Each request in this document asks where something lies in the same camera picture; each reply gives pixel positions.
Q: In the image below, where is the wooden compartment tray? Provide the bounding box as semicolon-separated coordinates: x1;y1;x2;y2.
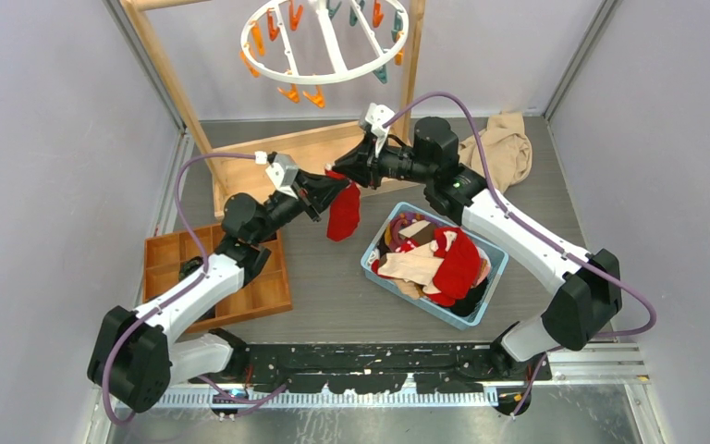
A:
141;231;292;334

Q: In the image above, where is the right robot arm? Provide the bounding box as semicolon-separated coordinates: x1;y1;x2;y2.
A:
333;117;622;380

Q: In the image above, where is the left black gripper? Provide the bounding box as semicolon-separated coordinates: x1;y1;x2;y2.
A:
252;169;349;244

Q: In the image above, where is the teal clothes peg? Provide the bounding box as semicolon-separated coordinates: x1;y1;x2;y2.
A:
373;65;388;84

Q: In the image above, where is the orange clothes peg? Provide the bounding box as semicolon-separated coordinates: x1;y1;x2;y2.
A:
302;85;326;109
276;84;300;104

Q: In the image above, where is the blue plastic basket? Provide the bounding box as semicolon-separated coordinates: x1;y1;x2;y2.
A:
361;202;509;330

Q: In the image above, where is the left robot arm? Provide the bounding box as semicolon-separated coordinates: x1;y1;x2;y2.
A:
87;170;349;413

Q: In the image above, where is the wooden hanger stand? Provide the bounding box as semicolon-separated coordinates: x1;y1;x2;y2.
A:
121;1;425;205

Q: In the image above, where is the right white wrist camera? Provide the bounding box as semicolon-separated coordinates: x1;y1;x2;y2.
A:
359;103;396;156

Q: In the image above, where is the purple cable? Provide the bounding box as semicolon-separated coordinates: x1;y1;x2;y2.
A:
101;152;267;426
382;92;658;353

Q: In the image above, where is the beige cloth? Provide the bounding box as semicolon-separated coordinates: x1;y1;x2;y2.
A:
458;112;533;193

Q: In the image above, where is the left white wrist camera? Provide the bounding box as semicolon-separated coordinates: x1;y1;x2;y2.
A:
265;152;300;199

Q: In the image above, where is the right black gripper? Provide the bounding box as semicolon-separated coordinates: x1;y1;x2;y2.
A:
332;133;434;191

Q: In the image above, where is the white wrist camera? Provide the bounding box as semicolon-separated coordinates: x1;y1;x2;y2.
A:
265;152;300;199
359;103;396;156

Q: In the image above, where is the white round clip hanger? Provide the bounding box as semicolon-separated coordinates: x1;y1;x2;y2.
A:
239;1;410;86

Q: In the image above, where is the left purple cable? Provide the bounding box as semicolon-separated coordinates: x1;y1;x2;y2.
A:
101;152;267;426

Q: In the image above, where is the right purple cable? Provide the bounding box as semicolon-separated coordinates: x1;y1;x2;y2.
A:
382;92;658;353

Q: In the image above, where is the beige sock in basket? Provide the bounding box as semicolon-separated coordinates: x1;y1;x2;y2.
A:
376;243;444;286

